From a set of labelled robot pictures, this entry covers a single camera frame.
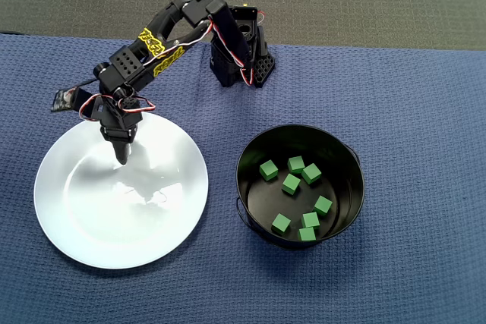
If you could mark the camera circuit board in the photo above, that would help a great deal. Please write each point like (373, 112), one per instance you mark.
(62, 101)

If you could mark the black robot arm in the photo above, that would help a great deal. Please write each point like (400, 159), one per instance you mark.
(125, 66)

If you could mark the green cube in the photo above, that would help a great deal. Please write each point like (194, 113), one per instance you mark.
(311, 173)
(295, 164)
(269, 170)
(291, 184)
(323, 205)
(307, 234)
(310, 220)
(281, 224)

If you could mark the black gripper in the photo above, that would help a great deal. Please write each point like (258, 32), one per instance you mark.
(118, 136)

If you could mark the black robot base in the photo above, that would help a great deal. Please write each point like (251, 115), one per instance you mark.
(266, 68)

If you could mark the black metal bucket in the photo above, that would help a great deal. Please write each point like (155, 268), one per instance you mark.
(341, 157)

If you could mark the white round plate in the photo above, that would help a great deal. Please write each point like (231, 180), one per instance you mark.
(114, 225)

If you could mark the blue woven cloth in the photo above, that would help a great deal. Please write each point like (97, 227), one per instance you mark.
(379, 111)

